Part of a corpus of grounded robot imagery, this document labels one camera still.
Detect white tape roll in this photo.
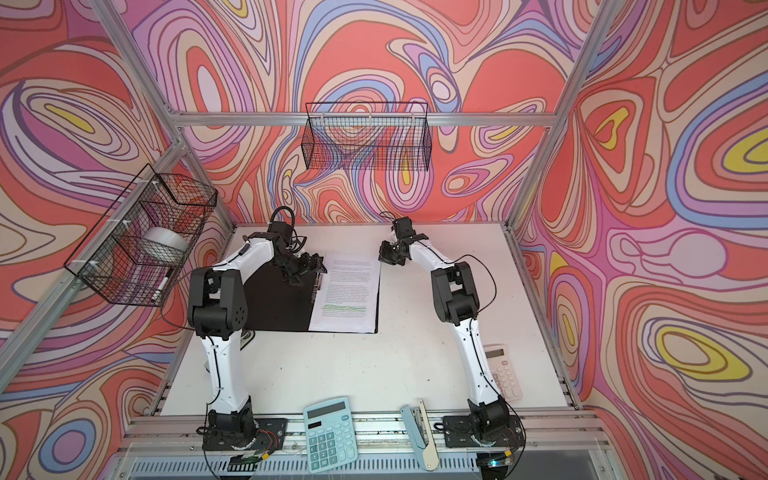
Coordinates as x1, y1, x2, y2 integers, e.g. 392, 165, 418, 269
142, 226, 188, 255

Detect pink white calculator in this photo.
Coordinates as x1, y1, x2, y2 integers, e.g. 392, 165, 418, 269
483, 344, 523, 402

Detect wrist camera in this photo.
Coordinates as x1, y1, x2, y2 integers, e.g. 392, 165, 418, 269
392, 217, 417, 241
267, 220, 294, 243

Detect black wire basket left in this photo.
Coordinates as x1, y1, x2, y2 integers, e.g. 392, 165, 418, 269
64, 165, 218, 307

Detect teal calculator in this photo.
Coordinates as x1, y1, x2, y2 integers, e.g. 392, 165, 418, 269
303, 397, 358, 474

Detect black wire basket back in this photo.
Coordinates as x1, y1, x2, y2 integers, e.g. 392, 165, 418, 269
301, 100, 432, 172

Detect black wire basket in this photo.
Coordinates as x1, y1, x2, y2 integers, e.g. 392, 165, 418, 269
64, 165, 218, 307
301, 100, 432, 172

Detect white printed paper sheets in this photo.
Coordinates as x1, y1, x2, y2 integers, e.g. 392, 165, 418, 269
308, 253, 380, 334

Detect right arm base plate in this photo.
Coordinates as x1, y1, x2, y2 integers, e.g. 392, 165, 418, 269
435, 415, 525, 451

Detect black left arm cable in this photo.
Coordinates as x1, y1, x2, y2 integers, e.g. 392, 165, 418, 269
157, 205, 298, 475

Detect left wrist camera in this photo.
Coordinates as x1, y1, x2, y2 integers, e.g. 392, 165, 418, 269
267, 220, 294, 243

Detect black marker pen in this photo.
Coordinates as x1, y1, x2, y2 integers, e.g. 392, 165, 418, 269
150, 272, 171, 305

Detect light blue stapler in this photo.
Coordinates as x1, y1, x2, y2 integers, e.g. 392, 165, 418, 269
400, 399, 439, 472

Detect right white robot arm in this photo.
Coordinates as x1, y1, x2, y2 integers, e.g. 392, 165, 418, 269
379, 234, 511, 438

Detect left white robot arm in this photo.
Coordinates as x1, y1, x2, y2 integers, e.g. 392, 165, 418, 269
187, 233, 327, 438

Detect teal clip folder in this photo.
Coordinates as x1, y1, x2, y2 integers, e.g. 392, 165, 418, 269
239, 254, 383, 335

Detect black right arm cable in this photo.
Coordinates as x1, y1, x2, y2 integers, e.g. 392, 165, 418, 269
377, 211, 529, 475

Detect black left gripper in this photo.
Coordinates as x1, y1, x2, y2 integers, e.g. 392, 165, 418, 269
271, 251, 327, 287

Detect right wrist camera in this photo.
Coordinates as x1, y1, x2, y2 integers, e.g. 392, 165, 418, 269
392, 217, 417, 241

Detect black silver stapler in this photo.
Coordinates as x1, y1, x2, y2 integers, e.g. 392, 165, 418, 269
240, 330, 255, 350

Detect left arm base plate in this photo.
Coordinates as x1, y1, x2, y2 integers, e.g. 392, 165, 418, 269
198, 417, 288, 453

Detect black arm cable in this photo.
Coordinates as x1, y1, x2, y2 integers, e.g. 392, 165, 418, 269
157, 205, 298, 475
377, 211, 529, 475

